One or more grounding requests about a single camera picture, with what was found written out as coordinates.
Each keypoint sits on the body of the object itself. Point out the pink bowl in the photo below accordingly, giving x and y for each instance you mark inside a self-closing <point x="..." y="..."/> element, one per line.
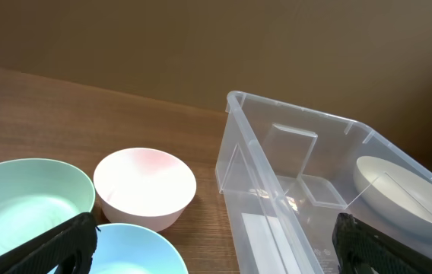
<point x="144" y="186"/>

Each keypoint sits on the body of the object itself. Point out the clear plastic storage container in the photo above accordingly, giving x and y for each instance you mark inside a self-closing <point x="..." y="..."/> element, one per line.
<point x="297" y="164"/>

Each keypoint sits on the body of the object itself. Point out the white label in container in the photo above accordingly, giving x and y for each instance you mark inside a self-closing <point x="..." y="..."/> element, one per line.
<point x="271" y="251"/>

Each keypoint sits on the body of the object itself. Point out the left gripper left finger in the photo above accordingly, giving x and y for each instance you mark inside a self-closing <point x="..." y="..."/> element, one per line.
<point x="67" y="248"/>

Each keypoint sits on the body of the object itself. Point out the cream plate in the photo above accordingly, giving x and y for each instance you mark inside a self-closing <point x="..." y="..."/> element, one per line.
<point x="396" y="193"/>

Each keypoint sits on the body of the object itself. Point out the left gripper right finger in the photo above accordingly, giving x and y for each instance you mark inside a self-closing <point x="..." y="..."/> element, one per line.
<point x="361" y="248"/>

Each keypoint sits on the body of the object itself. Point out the light blue bowl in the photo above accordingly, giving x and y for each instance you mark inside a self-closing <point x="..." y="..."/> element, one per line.
<point x="132" y="249"/>

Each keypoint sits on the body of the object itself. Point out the mint green bowl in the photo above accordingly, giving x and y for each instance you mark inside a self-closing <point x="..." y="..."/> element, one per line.
<point x="37" y="194"/>

